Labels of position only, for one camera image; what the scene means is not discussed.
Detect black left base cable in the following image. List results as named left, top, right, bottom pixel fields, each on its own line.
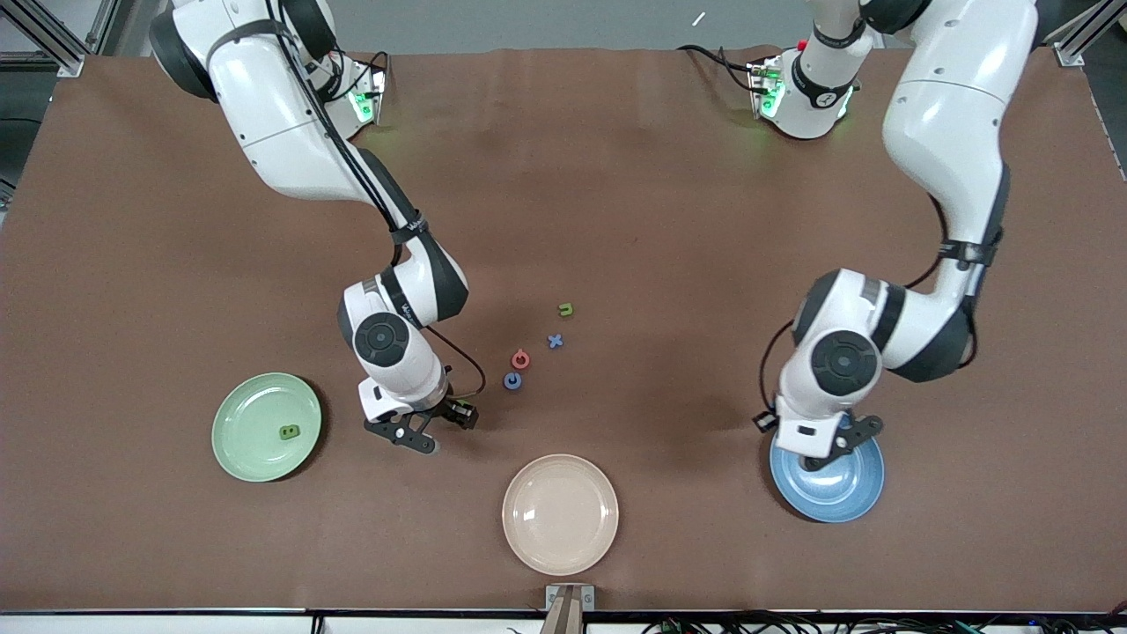
left=676, top=44, right=760, bottom=93

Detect green plate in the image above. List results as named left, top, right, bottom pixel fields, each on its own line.
left=211, top=372, right=323, bottom=483

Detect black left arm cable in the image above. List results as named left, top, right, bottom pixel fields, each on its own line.
left=759, top=195, right=1005, bottom=425

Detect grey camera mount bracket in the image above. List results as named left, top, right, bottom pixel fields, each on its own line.
left=539, top=584, right=596, bottom=634

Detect beige plate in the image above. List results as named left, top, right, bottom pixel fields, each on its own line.
left=502, top=453, right=620, bottom=577

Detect aluminium frame profile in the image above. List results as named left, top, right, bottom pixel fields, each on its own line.
left=1043, top=0, right=1127, bottom=70
left=0, top=0, right=89, bottom=78

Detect blue plate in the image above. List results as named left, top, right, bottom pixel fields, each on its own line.
left=769, top=423, right=885, bottom=524

